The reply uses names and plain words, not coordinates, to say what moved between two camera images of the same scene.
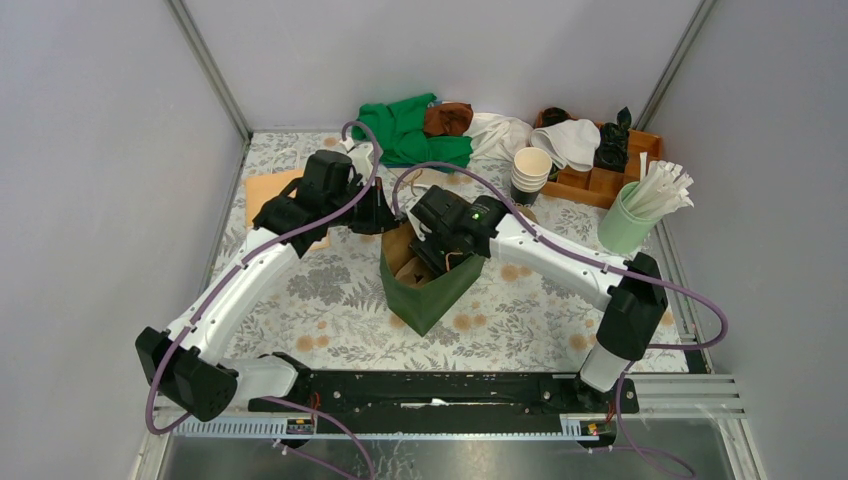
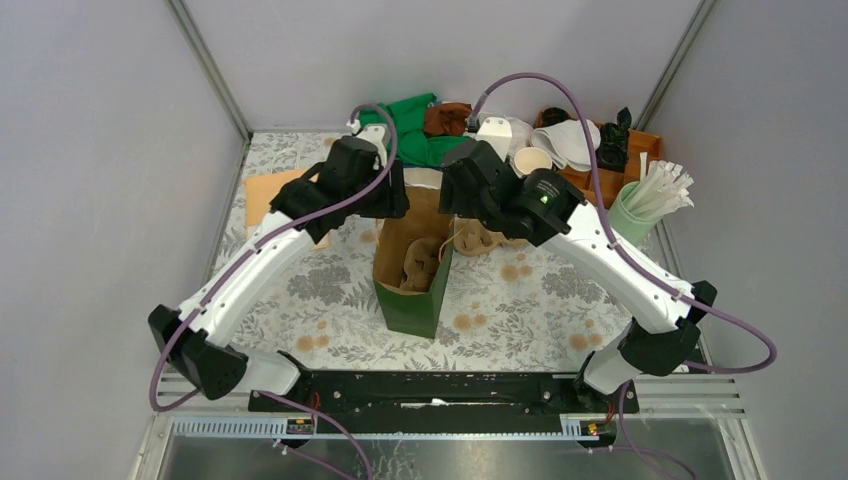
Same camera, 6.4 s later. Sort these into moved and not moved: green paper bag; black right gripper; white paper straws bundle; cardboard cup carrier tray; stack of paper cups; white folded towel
Moved: green paper bag; black right gripper
Not moved: white paper straws bundle; cardboard cup carrier tray; stack of paper cups; white folded towel
